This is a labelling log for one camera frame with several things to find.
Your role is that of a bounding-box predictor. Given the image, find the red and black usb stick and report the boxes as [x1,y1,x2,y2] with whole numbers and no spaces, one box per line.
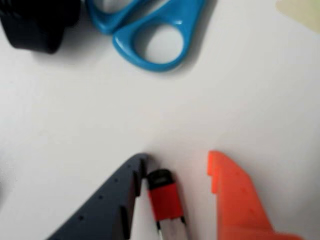
[144,168,188,240]

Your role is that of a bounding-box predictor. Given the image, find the blue handled scissors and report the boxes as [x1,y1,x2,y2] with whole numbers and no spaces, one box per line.
[84,0,208,73]

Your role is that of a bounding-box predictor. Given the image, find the black rubber strap mount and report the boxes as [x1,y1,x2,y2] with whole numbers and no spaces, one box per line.
[0,0,82,55]

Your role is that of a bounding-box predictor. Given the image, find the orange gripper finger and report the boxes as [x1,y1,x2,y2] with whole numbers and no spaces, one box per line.
[206,149,308,240]

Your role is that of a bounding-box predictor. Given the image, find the stained beige tape patch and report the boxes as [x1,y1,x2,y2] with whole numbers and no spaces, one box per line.
[274,0,320,33]

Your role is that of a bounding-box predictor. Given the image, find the navy gripper finger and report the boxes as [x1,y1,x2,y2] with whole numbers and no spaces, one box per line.
[44,152,149,240]

